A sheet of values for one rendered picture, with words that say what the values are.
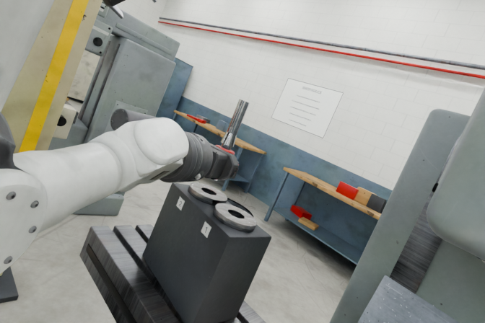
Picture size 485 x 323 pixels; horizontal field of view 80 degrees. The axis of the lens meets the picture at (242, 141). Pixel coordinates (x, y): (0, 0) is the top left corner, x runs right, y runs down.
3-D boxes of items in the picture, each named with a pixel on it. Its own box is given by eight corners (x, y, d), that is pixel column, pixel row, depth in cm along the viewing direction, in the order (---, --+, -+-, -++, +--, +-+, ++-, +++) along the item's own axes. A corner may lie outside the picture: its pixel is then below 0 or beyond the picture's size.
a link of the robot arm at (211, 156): (246, 151, 58) (218, 146, 47) (227, 195, 59) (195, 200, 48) (198, 127, 63) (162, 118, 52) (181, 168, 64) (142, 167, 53)
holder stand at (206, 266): (188, 332, 51) (232, 230, 49) (141, 255, 66) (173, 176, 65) (236, 318, 59) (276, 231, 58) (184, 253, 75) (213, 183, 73)
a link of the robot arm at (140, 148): (197, 151, 44) (144, 173, 31) (154, 177, 47) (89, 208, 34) (175, 113, 44) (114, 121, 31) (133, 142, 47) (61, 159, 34)
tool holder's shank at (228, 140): (229, 151, 62) (248, 102, 61) (216, 145, 63) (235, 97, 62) (234, 151, 65) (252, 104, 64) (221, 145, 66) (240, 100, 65)
